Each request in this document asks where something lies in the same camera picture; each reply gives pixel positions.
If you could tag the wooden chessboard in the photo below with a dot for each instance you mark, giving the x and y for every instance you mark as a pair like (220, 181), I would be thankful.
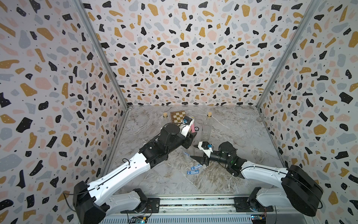
(177, 116)

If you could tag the left metal corner post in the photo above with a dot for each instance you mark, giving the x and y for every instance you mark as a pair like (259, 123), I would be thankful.
(78, 5)

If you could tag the right metal corner post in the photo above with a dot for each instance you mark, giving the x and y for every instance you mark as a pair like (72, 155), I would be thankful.
(312, 7)

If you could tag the glass bottle blue label back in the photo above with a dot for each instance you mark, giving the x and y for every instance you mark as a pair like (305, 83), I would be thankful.
(166, 119)

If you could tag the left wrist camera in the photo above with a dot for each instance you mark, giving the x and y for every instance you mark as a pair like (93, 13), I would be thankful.
(185, 125)

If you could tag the metal corner post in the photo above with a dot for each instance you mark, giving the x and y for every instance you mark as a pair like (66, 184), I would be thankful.
(312, 7)
(78, 5)

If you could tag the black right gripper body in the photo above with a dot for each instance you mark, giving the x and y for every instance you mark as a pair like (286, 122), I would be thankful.
(217, 157)

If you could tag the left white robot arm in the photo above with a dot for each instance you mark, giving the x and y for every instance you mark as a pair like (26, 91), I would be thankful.
(95, 200)

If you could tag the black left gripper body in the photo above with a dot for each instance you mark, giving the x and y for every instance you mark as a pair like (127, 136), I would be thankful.
(187, 142)

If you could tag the clear glass bottle with cork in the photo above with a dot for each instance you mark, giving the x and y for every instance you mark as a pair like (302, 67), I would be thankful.
(207, 127)

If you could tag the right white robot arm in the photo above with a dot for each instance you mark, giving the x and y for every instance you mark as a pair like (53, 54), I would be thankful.
(292, 187)

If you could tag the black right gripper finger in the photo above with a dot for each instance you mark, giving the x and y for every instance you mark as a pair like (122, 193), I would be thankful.
(205, 162)
(198, 159)

